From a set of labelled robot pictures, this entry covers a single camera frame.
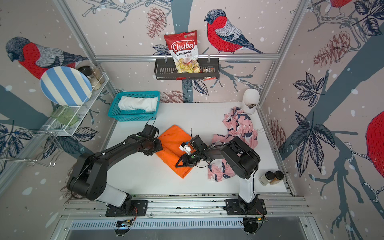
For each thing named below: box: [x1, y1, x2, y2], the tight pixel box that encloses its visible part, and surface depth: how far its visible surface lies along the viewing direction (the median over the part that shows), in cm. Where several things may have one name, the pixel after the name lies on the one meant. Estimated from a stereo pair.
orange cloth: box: [156, 124, 193, 179], surface depth 89 cm
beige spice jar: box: [92, 67, 105, 84], surface depth 87 cm
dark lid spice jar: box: [77, 65, 94, 79], surface depth 81 cm
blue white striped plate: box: [40, 66, 93, 107], surface depth 74 cm
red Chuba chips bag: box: [164, 30, 201, 74], surface depth 83 cm
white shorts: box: [117, 95, 159, 112], surface depth 116 cm
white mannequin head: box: [242, 88, 260, 115], surface depth 109 cm
